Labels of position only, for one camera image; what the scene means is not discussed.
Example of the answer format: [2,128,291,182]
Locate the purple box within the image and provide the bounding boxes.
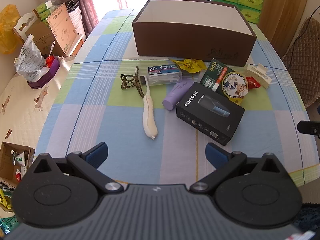
[27,57,61,90]

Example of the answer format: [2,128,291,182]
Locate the yellow snack packet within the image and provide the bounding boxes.
[169,58,207,74]

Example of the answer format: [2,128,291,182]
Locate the black shaver box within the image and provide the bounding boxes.
[176,82,246,146]

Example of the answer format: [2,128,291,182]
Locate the clear plastic bag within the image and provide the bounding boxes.
[14,34,44,82]

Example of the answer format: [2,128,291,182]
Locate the green white packet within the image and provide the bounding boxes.
[11,150,25,167]

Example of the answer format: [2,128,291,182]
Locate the brown carton white handle flap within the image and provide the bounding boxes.
[13,10,58,57]

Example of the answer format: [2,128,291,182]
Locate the open cardboard box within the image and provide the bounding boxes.
[0,141,36,189]

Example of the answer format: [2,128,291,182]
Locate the black cable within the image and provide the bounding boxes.
[296,5,320,45]

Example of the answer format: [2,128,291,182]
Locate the small green tissue boxes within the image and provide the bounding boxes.
[36,1,60,27]

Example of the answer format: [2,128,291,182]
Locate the red candy packet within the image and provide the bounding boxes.
[246,76,262,90]

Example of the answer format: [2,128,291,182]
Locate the stack of white basins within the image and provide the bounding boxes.
[67,5,87,40]

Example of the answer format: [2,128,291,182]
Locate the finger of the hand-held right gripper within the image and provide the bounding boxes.
[297,121,320,135]

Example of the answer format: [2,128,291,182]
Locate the purple tube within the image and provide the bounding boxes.
[162,78,195,110]

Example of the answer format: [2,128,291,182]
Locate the green printed packet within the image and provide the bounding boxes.
[199,58,248,105]

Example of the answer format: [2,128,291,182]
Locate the leopard print hair tie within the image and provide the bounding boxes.
[120,66,144,98]

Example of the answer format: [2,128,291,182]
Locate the cream printed bedspread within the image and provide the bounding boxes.
[0,52,83,155]

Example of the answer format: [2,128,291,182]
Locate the pink curtain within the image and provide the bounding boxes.
[40,0,155,39]

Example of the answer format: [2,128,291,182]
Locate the brown quilted chair cover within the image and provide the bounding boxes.
[281,17,320,108]

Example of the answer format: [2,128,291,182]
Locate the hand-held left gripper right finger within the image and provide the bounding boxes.
[189,142,283,194]

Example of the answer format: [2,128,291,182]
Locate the brown cardboard box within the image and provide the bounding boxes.
[132,0,257,68]

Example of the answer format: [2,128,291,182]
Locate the metal spoon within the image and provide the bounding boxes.
[47,40,56,58]

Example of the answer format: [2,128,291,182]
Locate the white brush black head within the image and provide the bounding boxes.
[140,76,159,140]

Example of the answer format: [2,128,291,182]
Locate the white claw hair clip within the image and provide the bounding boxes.
[244,63,272,89]

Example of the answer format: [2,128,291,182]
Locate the clear floss pick box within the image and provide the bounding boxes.
[146,64,183,86]

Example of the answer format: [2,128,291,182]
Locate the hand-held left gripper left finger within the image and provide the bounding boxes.
[31,142,123,194]

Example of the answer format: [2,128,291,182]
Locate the yellow plastic bag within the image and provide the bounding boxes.
[0,4,21,55]

